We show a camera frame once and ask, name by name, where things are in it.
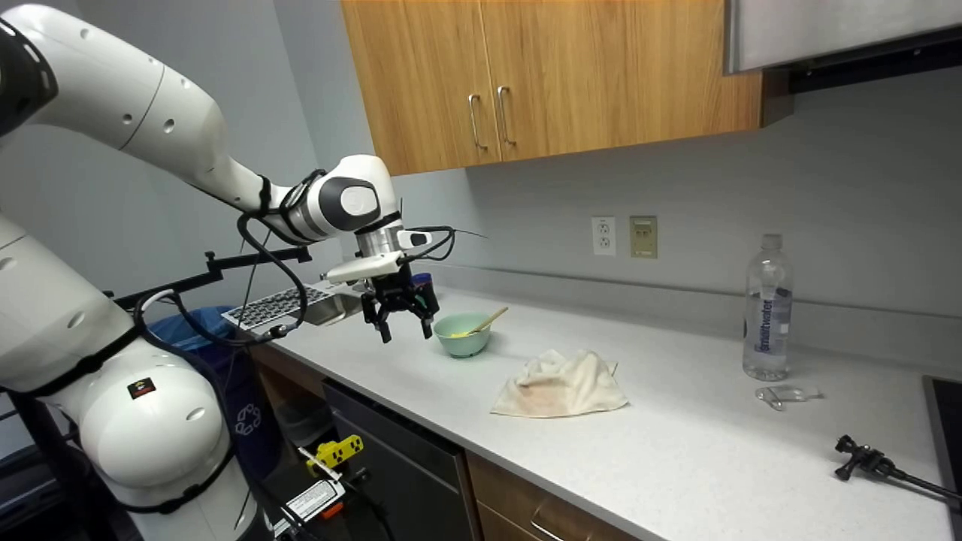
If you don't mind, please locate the wooden handled yellow spatula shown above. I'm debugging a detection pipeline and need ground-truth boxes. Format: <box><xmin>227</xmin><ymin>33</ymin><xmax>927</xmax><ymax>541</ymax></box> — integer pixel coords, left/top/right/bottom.
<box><xmin>447</xmin><ymin>304</ymin><xmax>511</xmax><ymax>344</ymax></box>

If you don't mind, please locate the wooden wall cabinet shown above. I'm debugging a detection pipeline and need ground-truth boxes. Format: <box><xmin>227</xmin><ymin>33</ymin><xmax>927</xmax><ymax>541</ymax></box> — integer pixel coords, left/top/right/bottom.
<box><xmin>341</xmin><ymin>0</ymin><xmax>794</xmax><ymax>172</ymax></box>

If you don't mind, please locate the steel range hood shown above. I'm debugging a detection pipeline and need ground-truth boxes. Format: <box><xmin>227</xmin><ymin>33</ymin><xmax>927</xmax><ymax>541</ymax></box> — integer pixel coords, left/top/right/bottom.
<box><xmin>725</xmin><ymin>0</ymin><xmax>962</xmax><ymax>97</ymax></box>

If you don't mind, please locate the black stove top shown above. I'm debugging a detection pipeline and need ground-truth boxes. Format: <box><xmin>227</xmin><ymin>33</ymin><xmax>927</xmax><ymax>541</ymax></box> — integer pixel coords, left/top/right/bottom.
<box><xmin>922</xmin><ymin>374</ymin><xmax>962</xmax><ymax>522</ymax></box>

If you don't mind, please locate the beige crumpled cloth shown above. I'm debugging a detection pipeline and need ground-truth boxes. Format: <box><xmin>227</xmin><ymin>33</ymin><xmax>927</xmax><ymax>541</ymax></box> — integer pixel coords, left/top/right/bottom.
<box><xmin>490</xmin><ymin>349</ymin><xmax>631</xmax><ymax>420</ymax></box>

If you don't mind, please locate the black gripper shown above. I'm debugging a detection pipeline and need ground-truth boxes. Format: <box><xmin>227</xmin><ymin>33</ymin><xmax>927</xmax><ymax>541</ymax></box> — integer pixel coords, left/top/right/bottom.
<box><xmin>361</xmin><ymin>261</ymin><xmax>442</xmax><ymax>346</ymax></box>

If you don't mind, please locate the clear plastic wrapper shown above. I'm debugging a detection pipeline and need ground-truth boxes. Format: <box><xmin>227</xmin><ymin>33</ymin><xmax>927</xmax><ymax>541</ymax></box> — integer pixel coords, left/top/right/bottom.
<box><xmin>755</xmin><ymin>382</ymin><xmax>826</xmax><ymax>413</ymax></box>

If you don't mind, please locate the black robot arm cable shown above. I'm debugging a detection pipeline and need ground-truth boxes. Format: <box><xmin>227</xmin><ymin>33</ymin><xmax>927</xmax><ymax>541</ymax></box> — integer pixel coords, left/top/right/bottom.
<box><xmin>132</xmin><ymin>175</ymin><xmax>460</xmax><ymax>344</ymax></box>

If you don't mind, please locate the wooden base cabinet drawer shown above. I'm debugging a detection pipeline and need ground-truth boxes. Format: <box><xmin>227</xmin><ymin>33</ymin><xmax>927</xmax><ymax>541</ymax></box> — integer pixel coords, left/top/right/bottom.
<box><xmin>462</xmin><ymin>452</ymin><xmax>640</xmax><ymax>541</ymax></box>

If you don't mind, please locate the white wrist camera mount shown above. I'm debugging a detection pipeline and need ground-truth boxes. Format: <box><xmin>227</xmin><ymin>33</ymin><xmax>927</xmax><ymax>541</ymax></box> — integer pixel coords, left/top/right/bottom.
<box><xmin>325</xmin><ymin>226</ymin><xmax>444</xmax><ymax>285</ymax></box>

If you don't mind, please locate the metal cabinet door handle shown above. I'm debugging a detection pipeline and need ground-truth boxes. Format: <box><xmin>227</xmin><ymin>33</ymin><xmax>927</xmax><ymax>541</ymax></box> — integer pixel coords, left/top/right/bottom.
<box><xmin>494</xmin><ymin>84</ymin><xmax>522</xmax><ymax>150</ymax></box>
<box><xmin>465</xmin><ymin>91</ymin><xmax>494</xmax><ymax>158</ymax></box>

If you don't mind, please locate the black camera on boom stand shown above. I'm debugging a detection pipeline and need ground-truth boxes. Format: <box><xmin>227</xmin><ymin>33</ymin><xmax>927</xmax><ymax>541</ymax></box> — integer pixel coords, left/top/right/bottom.
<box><xmin>108</xmin><ymin>245</ymin><xmax>343</xmax><ymax>313</ymax></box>

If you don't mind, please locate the black dishwasher front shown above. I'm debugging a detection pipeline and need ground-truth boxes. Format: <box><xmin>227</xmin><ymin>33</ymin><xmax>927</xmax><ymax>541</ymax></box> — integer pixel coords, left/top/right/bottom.
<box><xmin>322</xmin><ymin>380</ymin><xmax>479</xmax><ymax>541</ymax></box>

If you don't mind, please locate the steel sink basin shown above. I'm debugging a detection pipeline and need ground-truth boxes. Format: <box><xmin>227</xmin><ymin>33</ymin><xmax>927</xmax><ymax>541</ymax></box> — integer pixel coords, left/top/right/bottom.
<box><xmin>297</xmin><ymin>285</ymin><xmax>369</xmax><ymax>329</ymax></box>

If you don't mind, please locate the yellow hand tool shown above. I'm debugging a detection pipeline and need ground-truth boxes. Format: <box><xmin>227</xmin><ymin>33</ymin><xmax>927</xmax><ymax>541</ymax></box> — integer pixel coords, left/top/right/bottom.
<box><xmin>304</xmin><ymin>434</ymin><xmax>369</xmax><ymax>475</ymax></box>

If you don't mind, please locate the black clamp mount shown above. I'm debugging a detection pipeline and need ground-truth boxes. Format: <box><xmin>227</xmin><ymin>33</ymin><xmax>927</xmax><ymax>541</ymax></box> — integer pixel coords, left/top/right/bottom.
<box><xmin>833</xmin><ymin>434</ymin><xmax>962</xmax><ymax>508</ymax></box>

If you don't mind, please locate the beige wall switch plate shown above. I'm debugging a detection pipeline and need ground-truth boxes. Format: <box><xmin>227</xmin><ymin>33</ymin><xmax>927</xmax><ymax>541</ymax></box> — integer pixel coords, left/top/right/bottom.
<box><xmin>629</xmin><ymin>213</ymin><xmax>661</xmax><ymax>261</ymax></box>

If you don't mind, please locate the clear plastic water bottle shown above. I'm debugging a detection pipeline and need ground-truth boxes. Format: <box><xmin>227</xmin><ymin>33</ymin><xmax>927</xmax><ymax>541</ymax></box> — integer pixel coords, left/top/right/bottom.
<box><xmin>741</xmin><ymin>233</ymin><xmax>796</xmax><ymax>385</ymax></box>

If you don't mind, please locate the black stand frame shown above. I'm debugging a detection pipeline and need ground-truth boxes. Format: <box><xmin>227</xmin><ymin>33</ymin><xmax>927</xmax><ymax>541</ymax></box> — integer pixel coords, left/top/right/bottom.
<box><xmin>5</xmin><ymin>394</ymin><xmax>102</xmax><ymax>541</ymax></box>

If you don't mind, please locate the white wall power outlet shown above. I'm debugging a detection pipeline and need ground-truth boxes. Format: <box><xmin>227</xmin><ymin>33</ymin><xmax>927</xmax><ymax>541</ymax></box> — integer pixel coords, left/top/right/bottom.
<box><xmin>589</xmin><ymin>213</ymin><xmax>620</xmax><ymax>258</ymax></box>

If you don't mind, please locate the blue recycling bin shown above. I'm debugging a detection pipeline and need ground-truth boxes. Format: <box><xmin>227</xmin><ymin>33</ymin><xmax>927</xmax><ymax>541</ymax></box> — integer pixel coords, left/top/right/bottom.
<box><xmin>147</xmin><ymin>304</ymin><xmax>284</xmax><ymax>483</ymax></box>

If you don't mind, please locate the mint green bowl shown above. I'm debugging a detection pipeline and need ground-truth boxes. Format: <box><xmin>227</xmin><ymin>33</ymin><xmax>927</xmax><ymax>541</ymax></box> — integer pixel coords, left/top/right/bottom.
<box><xmin>432</xmin><ymin>313</ymin><xmax>494</xmax><ymax>361</ymax></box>

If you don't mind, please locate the white and red floor device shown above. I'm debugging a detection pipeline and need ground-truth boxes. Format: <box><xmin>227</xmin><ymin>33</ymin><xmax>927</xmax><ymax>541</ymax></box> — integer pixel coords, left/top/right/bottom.
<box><xmin>273</xmin><ymin>477</ymin><xmax>349</xmax><ymax>530</ymax></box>

